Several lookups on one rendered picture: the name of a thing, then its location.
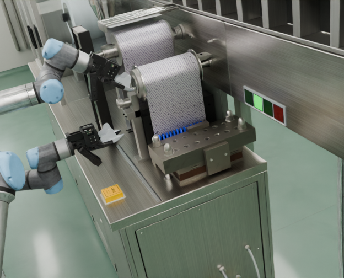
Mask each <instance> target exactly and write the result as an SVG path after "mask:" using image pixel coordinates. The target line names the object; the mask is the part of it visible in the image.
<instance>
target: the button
mask: <svg viewBox="0 0 344 278"><path fill-rule="evenodd" d="M101 193H102V196H103V198H104V199H105V201H106V203H108V202H111V201H114V200H116V199H119V198H121V197H123V192H122V190H121V189H120V187H119V186H118V184H116V185H113V186H110V187H108V188H105V189H102V190H101Z"/></svg>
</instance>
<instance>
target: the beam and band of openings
mask: <svg viewBox="0 0 344 278"><path fill-rule="evenodd" d="M154 1H157V2H161V3H165V4H176V6H178V5H179V8H182V9H186V10H189V11H192V12H195V13H199V14H203V15H206V16H209V17H212V18H216V19H220V20H223V21H226V22H230V23H233V24H237V25H241V26H244V27H247V28H250V29H254V30H258V31H261V32H264V33H268V34H271V35H275V36H279V37H282V38H285V39H289V40H292V41H296V42H299V43H302V44H306V45H310V46H313V47H317V48H320V49H323V50H327V51H331V52H334V53H337V54H340V55H344V0H154Z"/></svg>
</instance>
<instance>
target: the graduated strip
mask: <svg viewBox="0 0 344 278"><path fill-rule="evenodd" d="M116 148H117V149H118V150H119V152H120V153H121V154H122V156H123V157H124V159H125V160H126V161H127V163H128V164H129V165H130V167H131V168H132V169H133V171H134V172H135V173H136V175H137V176H138V177H139V179H140V180H141V182H142V183H143V184H144V186H145V187H146V188H147V190H148V191H149V192H150V194H151V195H152V196H153V198H154V199H155V201H156V202H157V203H158V202H161V201H162V199H161V198H160V196H159V195H158V194H157V193H156V191H155V190H154V189H153V187H152V186H151V185H150V183H149V182H148V181H147V179H146V178H145V177H144V176H143V174H142V173H141V172H140V170H139V169H138V168H137V167H136V165H135V164H134V163H133V161H132V160H131V159H130V157H129V156H128V155H127V153H126V152H125V151H124V150H123V148H122V147H121V146H120V144H119V145H116Z"/></svg>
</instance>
